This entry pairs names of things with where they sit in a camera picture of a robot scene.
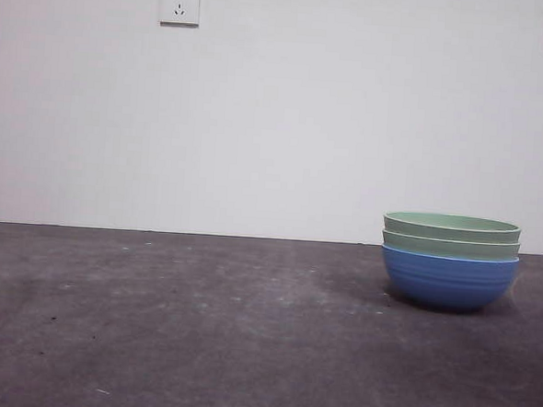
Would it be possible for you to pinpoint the white wall socket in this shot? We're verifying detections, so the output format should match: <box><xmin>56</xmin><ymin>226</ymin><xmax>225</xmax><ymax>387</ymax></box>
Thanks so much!
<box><xmin>159</xmin><ymin>0</ymin><xmax>202</xmax><ymax>29</ymax></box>

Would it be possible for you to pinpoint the green ribbed bowl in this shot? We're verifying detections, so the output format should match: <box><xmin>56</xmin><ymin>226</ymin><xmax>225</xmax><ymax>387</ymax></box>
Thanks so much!
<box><xmin>381</xmin><ymin>209</ymin><xmax>524</xmax><ymax>246</ymax></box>
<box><xmin>380</xmin><ymin>227</ymin><xmax>523</xmax><ymax>263</ymax></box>

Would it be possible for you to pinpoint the blue ribbed bowl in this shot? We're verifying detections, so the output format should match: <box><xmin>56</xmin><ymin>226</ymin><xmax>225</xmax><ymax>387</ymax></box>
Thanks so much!
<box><xmin>376</xmin><ymin>243</ymin><xmax>522</xmax><ymax>318</ymax></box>

